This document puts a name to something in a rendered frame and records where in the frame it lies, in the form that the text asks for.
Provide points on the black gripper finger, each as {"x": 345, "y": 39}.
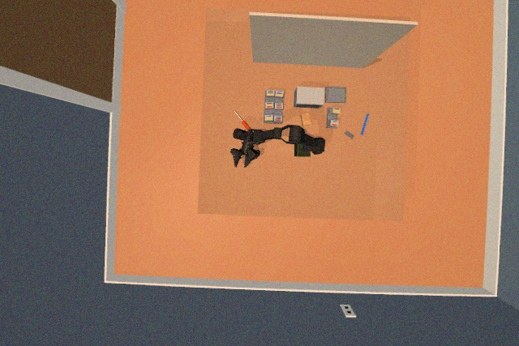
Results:
{"x": 247, "y": 161}
{"x": 236, "y": 160}

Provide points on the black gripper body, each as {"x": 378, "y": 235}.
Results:
{"x": 241, "y": 152}

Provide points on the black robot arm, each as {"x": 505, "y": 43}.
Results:
{"x": 297, "y": 135}

